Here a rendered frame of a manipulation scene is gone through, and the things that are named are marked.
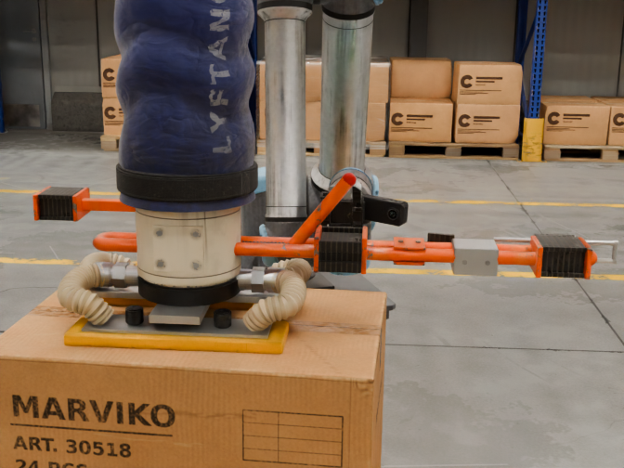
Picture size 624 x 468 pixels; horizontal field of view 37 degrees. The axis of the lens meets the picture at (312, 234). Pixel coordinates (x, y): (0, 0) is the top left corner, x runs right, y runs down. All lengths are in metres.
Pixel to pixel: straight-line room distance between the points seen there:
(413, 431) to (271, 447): 1.93
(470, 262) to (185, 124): 0.49
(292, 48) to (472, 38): 8.04
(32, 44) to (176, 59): 9.08
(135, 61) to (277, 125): 0.59
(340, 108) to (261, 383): 0.92
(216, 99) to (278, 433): 0.50
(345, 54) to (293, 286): 0.74
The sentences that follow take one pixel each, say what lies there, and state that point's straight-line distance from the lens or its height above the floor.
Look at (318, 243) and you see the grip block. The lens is 1.45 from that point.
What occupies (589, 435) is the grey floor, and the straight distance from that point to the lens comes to 3.41.
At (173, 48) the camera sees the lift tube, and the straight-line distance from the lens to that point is 1.37.
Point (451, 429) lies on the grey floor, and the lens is 3.34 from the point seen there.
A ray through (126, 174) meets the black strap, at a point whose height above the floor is 1.20.
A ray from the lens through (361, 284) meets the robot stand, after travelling 2.38.
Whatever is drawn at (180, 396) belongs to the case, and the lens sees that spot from 1.39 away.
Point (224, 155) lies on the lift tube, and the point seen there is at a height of 1.24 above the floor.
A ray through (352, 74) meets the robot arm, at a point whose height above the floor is 1.30.
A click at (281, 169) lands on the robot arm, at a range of 1.92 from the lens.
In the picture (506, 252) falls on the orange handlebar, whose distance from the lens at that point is 1.49.
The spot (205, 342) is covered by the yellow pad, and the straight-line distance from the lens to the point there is 1.42.
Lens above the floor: 1.48
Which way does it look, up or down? 15 degrees down
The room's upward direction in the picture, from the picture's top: 1 degrees clockwise
